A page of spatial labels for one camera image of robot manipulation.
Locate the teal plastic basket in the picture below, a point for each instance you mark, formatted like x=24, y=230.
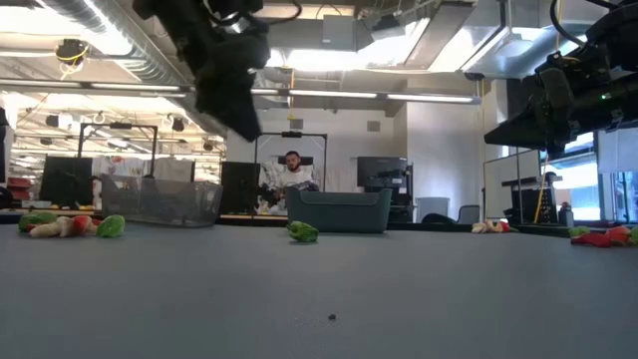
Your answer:
x=339, y=212

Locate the grey trash bin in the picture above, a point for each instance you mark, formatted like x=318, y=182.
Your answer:
x=432, y=208

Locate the dark grey translucent basket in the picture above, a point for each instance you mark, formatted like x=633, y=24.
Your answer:
x=162, y=199

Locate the black equipment rack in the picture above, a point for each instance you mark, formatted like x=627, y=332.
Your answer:
x=531, y=199

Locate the long ceiling light strip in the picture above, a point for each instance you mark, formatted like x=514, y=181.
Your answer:
x=329, y=93

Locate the grey ceiling air unit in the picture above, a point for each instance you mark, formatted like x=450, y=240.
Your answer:
x=344, y=32

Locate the dark water bottle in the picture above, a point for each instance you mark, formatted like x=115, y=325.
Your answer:
x=565, y=215

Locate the black metal gantry frame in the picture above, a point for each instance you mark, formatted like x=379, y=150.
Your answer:
x=119, y=125
x=291, y=134

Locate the person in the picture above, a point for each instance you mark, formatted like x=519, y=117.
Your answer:
x=294, y=174

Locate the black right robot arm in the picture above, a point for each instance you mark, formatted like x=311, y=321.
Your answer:
x=613, y=20

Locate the grey office chair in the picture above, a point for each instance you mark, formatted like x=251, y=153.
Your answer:
x=468, y=214

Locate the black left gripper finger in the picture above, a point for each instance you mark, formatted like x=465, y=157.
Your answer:
x=212, y=100
x=244, y=105

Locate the silver ventilation duct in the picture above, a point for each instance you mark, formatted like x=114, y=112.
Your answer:
x=144, y=55

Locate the black computer monitor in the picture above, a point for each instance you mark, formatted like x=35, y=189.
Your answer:
x=67, y=179
x=381, y=172
x=239, y=187

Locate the red storage boxes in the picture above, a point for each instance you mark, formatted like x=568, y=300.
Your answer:
x=20, y=188

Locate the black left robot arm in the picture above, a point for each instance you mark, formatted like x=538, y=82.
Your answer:
x=159, y=10

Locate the white board on stand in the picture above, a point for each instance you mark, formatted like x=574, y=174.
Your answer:
x=511, y=182

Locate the white toy mushroom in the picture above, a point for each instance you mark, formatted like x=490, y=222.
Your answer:
x=50, y=229
x=479, y=228

